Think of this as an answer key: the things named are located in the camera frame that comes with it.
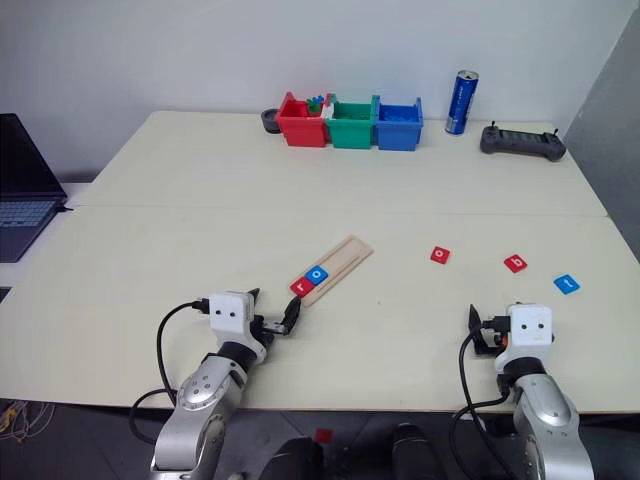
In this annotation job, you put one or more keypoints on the dark laptop computer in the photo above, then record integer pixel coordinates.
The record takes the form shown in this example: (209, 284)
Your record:
(25, 170)

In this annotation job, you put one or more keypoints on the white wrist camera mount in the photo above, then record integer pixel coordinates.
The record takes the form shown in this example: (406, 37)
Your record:
(230, 315)
(529, 327)

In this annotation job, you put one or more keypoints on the pale wooden letter tray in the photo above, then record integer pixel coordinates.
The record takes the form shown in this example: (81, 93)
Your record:
(345, 255)

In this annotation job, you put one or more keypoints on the small red square block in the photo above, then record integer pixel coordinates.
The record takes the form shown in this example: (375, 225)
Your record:
(324, 435)

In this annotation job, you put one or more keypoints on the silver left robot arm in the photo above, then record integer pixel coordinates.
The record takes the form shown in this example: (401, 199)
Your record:
(200, 395)

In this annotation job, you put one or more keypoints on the blue drink can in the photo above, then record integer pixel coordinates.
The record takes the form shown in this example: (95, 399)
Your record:
(461, 105)

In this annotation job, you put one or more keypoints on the white toy brick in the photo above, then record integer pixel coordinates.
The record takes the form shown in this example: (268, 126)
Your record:
(327, 107)

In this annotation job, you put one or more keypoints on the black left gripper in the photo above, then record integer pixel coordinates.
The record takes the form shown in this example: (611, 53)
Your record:
(270, 330)

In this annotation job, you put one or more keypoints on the blue letter tile t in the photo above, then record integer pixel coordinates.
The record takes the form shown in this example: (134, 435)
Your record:
(566, 284)

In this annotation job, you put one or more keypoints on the blue letter tile o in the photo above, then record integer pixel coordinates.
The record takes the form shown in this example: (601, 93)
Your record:
(316, 275)

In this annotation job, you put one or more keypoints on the green plastic bin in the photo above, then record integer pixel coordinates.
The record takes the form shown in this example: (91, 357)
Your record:
(350, 132)

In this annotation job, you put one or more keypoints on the red letter tile r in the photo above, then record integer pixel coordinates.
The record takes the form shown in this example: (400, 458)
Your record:
(301, 288)

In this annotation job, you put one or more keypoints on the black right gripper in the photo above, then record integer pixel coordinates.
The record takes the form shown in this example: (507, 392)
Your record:
(487, 342)

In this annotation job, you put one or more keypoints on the red plastic bin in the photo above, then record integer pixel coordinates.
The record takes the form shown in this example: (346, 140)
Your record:
(300, 130)

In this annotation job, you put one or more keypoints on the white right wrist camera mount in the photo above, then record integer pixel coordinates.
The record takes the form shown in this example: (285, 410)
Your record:
(529, 327)

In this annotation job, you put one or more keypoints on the blue plastic bin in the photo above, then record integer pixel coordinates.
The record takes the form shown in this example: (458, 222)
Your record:
(397, 134)

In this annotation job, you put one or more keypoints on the green toy brick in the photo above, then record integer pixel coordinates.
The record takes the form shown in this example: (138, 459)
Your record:
(314, 106)

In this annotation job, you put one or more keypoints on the dark rounded shape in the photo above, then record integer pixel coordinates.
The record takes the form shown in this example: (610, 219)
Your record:
(415, 455)
(292, 460)

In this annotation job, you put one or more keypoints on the red letter tile b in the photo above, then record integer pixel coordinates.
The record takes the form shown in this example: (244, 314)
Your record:
(515, 264)

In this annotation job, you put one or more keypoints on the red letter tile o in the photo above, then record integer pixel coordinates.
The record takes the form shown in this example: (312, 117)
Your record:
(440, 255)

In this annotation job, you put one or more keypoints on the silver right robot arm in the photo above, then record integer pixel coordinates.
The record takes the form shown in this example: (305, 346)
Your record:
(545, 410)

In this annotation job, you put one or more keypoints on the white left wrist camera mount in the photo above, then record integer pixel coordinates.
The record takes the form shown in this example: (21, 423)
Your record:
(230, 315)

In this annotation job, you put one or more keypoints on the dark grey remote controller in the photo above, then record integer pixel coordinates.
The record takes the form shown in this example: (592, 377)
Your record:
(522, 142)

